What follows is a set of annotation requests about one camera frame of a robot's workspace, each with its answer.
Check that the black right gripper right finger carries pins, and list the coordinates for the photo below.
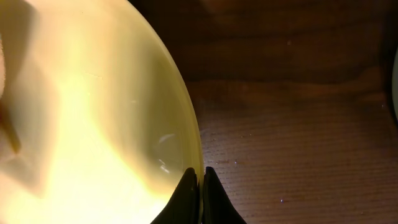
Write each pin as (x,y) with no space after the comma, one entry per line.
(217,207)

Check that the yellow plate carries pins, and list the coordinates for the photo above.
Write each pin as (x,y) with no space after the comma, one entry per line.
(97,125)

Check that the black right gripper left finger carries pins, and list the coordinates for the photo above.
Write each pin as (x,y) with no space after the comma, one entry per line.
(183,206)

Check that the green yellow sponge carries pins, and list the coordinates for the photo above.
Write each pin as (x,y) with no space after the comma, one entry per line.
(1,68)

